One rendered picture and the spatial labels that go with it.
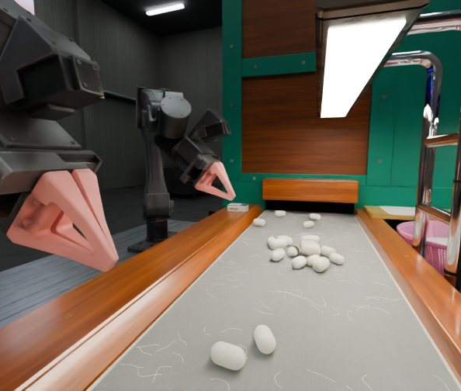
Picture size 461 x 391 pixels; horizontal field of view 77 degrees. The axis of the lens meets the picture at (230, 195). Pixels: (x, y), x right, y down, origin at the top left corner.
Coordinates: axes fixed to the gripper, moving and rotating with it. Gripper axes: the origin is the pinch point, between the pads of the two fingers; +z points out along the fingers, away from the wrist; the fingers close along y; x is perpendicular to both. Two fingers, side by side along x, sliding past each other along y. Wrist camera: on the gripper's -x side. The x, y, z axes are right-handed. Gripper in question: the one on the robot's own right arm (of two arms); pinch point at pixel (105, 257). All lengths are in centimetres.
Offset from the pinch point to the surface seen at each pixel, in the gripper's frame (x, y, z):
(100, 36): 116, 699, -664
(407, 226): -17, 63, 35
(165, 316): 9.8, 11.4, 6.3
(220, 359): 2.9, 4.8, 12.6
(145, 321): 10.1, 9.0, 5.0
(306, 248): -1.6, 38.4, 17.1
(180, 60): 37, 965, -583
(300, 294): -0.2, 22.1, 18.0
